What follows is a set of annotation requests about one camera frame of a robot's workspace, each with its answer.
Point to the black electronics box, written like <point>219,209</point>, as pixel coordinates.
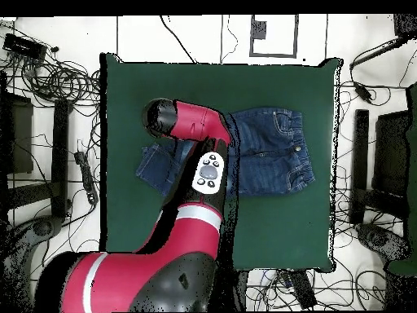
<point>24,47</point>

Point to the grey rectangular frame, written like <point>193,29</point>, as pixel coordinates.
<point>273,55</point>

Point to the black flat device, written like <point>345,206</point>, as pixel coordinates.
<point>303,290</point>

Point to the grey square plate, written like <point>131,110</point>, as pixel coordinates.
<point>259,30</point>

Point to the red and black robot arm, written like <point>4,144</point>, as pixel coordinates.
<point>146,277</point>

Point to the dark flat panel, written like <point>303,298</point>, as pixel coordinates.
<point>391,153</point>
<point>19,137</point>

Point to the black stand bar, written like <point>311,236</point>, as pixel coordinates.
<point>360,163</point>
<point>60,156</point>

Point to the black power adapter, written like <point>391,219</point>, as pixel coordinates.
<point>362,92</point>

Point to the black rod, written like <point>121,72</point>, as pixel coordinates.
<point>374,53</point>

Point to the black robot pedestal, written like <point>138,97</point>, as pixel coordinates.
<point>242,290</point>

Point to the dark green table cloth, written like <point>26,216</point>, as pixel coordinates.
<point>277,228</point>

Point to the blue denim jeans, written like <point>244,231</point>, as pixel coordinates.
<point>270,153</point>

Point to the black power strip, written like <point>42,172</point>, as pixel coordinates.
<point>86,176</point>

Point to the black corner box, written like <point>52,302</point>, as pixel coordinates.
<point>405,24</point>

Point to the grey stand base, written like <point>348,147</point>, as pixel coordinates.
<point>378,238</point>
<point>44,226</point>

